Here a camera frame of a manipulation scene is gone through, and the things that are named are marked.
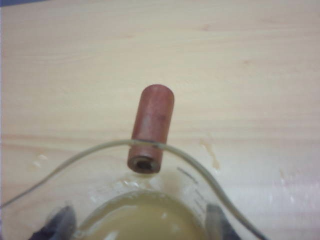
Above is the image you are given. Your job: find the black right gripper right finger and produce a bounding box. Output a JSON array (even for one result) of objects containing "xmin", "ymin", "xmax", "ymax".
[{"xmin": 206, "ymin": 203, "xmax": 227, "ymax": 240}]

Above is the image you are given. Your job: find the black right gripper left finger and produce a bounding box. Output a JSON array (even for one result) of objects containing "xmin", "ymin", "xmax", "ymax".
[{"xmin": 29, "ymin": 204, "xmax": 77, "ymax": 240}]

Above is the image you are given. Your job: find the clear wooden-handled measuring cup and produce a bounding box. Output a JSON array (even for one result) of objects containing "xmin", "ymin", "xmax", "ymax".
[{"xmin": 0, "ymin": 84, "xmax": 272, "ymax": 240}]

